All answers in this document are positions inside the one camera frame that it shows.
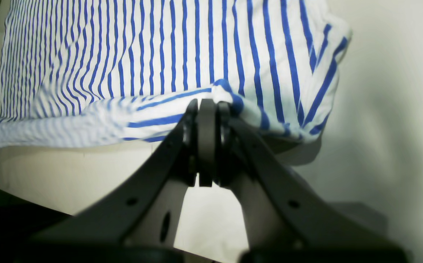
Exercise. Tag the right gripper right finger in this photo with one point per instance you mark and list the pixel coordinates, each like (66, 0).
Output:
(281, 213)

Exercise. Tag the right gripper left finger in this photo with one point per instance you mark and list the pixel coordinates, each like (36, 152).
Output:
(144, 210)

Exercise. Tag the blue white striped T-shirt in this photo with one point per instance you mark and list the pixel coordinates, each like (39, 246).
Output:
(83, 73)

